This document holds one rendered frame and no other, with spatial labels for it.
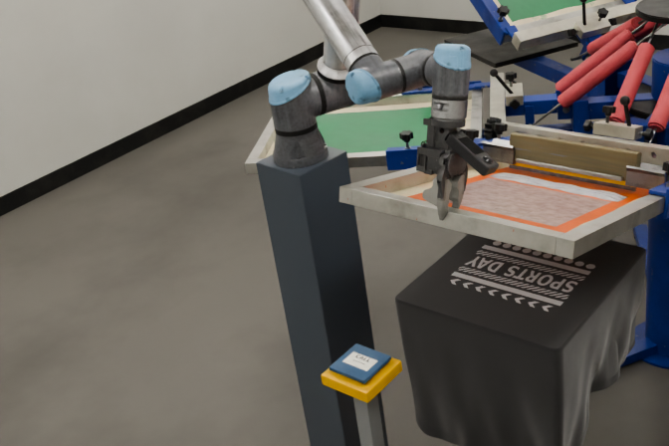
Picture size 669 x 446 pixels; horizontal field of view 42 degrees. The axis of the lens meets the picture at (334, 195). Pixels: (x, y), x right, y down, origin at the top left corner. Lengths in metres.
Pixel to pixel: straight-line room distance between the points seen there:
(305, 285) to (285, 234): 0.16
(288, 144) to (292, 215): 0.20
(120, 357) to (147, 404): 0.38
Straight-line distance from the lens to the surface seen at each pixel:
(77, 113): 5.80
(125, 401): 3.67
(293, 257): 2.47
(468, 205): 2.06
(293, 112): 2.29
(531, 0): 3.64
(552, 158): 2.40
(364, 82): 1.82
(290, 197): 2.36
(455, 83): 1.81
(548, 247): 1.76
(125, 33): 5.97
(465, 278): 2.23
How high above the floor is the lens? 2.15
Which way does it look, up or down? 26 degrees down
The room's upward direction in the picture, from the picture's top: 9 degrees counter-clockwise
